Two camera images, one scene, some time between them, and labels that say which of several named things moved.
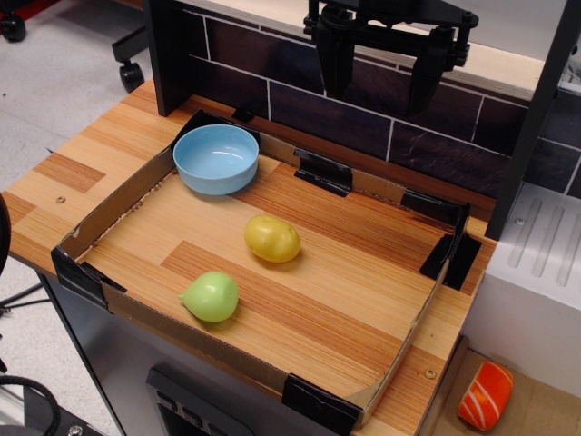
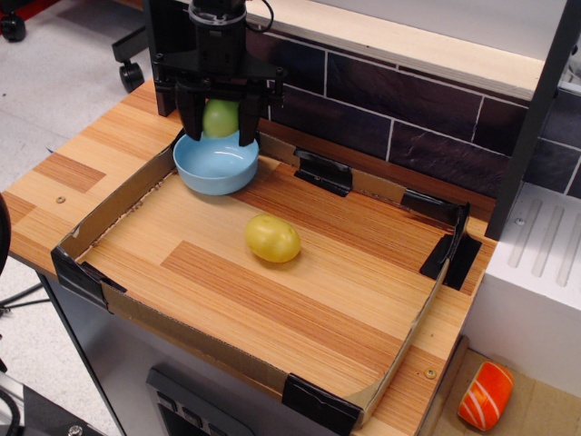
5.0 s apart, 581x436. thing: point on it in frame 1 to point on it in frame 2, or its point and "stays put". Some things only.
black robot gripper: [397, 24] to [218, 68]
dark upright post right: [563, 44] stays put
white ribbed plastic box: [527, 314] stays put
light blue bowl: [217, 160] stays put
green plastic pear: [212, 297] to [220, 118]
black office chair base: [131, 74] stays put
